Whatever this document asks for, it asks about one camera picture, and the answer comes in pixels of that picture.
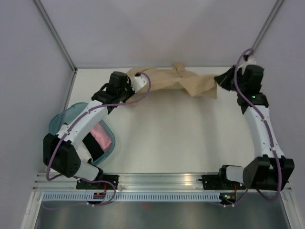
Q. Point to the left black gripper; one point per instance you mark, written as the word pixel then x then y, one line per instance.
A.
pixel 129 85

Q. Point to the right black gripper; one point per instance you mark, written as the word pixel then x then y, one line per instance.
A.
pixel 223 79

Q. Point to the beige t shirt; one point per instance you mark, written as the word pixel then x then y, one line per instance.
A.
pixel 178 78

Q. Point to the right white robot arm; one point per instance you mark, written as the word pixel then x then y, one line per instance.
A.
pixel 270 169

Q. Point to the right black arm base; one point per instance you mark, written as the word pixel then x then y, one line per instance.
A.
pixel 214 182

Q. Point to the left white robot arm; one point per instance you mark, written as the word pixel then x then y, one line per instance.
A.
pixel 60 149

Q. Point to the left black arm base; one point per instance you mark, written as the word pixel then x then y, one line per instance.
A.
pixel 104 182

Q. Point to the pink rolled t shirt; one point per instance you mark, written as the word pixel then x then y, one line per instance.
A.
pixel 101 137

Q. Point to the teal plastic basket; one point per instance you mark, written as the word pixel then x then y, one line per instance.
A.
pixel 66 117

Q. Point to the black rolled t shirt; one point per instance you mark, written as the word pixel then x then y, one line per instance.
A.
pixel 93 146

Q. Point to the white rolled t shirt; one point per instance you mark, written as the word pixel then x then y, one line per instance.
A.
pixel 84 153

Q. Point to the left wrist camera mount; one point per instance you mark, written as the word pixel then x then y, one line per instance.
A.
pixel 138 82

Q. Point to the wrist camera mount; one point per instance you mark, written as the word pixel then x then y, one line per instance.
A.
pixel 245 61
pixel 138 82

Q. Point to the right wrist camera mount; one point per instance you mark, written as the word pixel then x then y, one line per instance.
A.
pixel 245 61

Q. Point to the aluminium front rail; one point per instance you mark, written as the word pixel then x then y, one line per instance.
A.
pixel 131 182

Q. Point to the white slotted cable duct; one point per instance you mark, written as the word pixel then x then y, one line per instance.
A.
pixel 132 196

